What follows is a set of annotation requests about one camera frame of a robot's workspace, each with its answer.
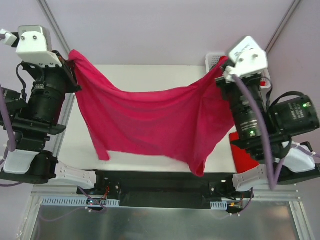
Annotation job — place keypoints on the aluminium frame rail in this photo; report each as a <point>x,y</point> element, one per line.
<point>66,196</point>

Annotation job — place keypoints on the folded red t shirt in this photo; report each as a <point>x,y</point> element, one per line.
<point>242,160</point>

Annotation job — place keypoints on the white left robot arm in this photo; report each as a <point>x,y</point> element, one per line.
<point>34,167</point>

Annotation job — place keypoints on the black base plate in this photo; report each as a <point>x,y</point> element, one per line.
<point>168,190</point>

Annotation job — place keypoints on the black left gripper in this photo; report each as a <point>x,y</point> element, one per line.
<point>66,72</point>

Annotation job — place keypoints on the pink t shirt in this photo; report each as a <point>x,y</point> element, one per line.
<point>183,123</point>

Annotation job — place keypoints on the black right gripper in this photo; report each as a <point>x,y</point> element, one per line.
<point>222,83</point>

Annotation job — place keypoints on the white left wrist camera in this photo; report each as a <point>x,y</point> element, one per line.
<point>33,45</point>

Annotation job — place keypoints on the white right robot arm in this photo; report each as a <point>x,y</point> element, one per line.
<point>265,129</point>

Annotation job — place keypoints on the white plastic laundry basket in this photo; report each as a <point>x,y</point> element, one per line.
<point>216,61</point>

